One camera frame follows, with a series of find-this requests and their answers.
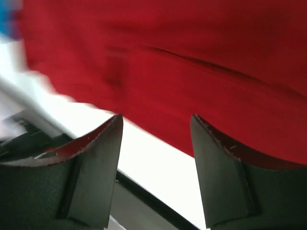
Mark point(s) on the red t shirt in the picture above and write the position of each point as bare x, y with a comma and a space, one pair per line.
239, 64

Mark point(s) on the folded bright blue t shirt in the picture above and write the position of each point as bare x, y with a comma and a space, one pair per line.
9, 10

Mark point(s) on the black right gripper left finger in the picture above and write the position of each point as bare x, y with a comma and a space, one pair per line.
60, 184

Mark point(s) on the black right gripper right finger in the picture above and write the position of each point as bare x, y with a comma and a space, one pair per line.
239, 196

